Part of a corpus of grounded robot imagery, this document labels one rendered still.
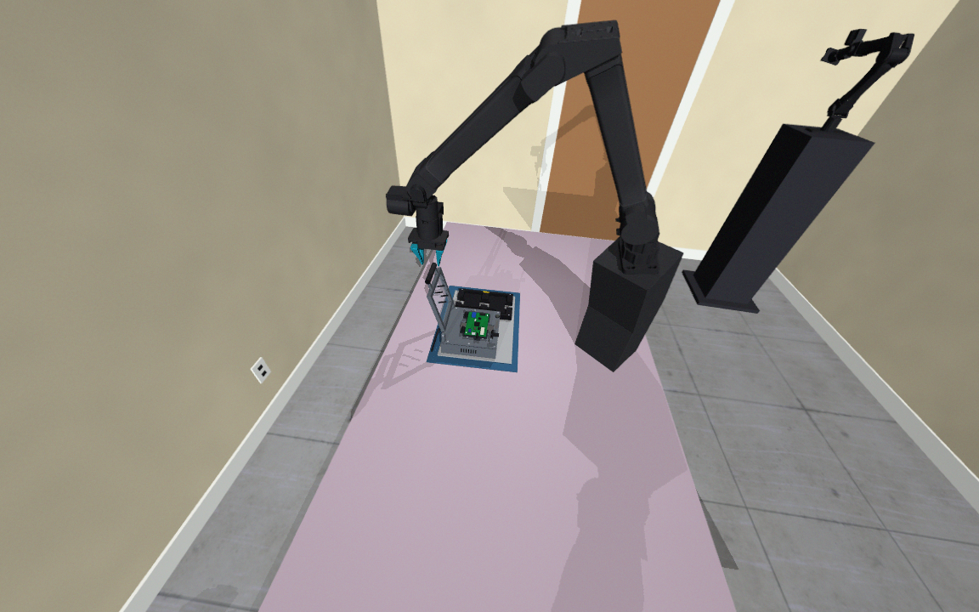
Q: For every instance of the green circuit board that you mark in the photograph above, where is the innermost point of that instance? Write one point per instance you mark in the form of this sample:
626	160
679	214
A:
477	323

